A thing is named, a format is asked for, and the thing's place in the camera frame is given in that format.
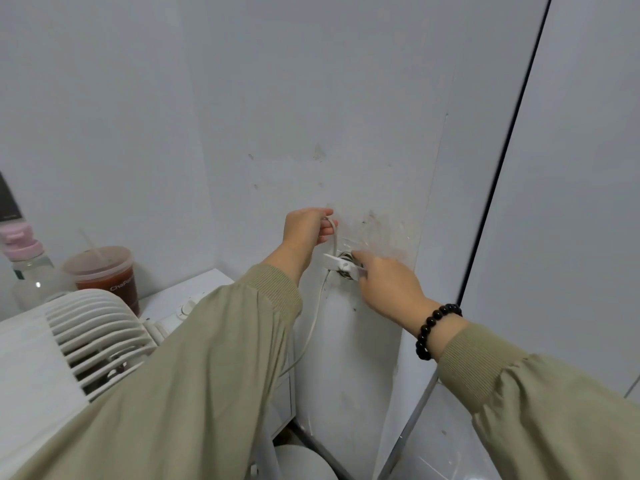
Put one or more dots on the person's left hand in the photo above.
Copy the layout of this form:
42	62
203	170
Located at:
305	234

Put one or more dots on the person's right hand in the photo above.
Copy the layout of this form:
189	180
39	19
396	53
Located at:
390	289

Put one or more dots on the white nightstand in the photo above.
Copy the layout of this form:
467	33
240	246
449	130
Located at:
170	294

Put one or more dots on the white fan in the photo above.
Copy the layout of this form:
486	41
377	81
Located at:
50	364

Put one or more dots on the person's right forearm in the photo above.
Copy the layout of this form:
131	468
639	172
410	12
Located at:
540	414

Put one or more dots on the person's left forearm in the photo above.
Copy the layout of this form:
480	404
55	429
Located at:
165	394

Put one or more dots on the white wardrobe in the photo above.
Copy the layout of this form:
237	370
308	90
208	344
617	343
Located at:
560	194

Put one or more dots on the cup of brown drink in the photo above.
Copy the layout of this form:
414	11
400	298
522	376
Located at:
107	279

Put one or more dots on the clear bottle with pink cap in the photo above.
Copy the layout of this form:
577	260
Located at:
30	274

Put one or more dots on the white wall hook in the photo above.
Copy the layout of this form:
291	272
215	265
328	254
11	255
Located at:
332	262

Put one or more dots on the dark wall socket panel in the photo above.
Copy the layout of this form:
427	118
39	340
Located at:
9	199

